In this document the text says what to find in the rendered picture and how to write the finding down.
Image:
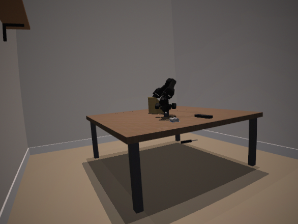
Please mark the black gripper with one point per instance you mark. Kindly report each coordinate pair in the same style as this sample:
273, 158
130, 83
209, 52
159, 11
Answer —
173, 106

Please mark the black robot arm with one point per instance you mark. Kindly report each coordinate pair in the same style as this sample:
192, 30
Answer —
165, 92

